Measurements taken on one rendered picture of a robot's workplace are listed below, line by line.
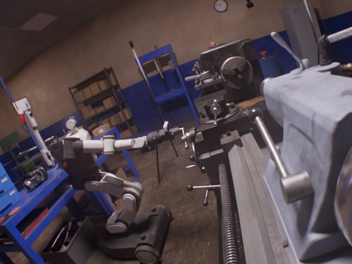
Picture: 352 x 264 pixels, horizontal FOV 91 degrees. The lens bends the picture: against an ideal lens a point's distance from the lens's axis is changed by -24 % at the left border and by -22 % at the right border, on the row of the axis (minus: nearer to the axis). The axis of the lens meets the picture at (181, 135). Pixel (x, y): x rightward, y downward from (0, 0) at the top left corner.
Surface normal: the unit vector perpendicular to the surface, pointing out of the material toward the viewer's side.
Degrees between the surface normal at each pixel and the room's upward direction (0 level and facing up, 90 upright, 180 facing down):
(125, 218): 90
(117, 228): 90
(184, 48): 90
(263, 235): 45
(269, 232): 0
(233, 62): 90
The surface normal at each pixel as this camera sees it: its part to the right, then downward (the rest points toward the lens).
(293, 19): -0.11, 0.34
